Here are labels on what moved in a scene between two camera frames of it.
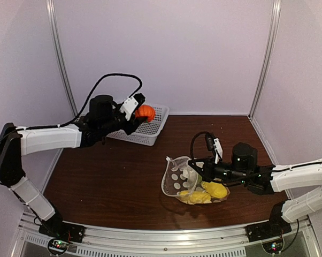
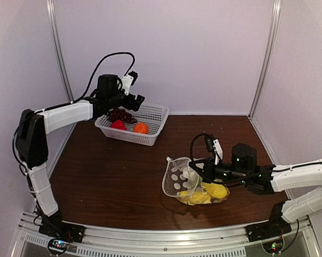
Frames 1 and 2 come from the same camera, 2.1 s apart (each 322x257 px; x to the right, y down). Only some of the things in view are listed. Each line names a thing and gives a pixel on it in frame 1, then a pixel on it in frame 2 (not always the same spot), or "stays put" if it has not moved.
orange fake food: [145, 111] -> [141, 128]
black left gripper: [132, 124] -> [137, 102]
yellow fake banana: [194, 197] stays put
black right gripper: [208, 167] stays put
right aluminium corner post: [268, 54] stays put
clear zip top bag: [181, 179] stays put
